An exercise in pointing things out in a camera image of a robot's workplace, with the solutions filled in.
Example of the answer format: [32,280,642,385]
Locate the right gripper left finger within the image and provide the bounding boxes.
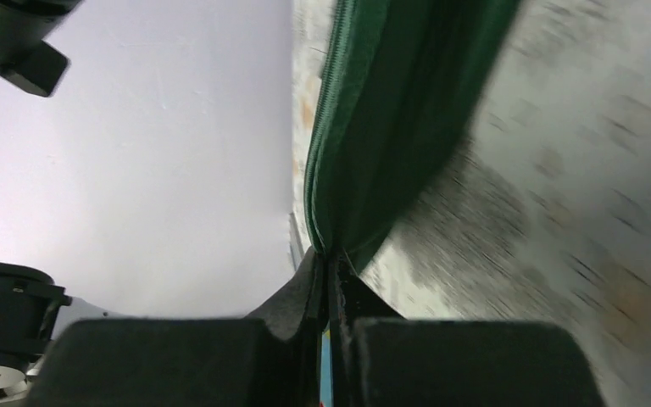
[25,250,323,406]

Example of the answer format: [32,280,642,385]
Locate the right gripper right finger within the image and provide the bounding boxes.
[328,256,604,406]

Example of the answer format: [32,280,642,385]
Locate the dark green cloth napkin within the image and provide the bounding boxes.
[304,1,521,271]

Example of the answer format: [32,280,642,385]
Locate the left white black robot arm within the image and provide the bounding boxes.
[0,1,109,406]

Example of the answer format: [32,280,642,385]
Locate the colourful toy brick assembly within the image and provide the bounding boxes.
[320,329,333,407]

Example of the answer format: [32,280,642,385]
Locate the floral patterned table mat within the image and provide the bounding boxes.
[292,0,651,407]

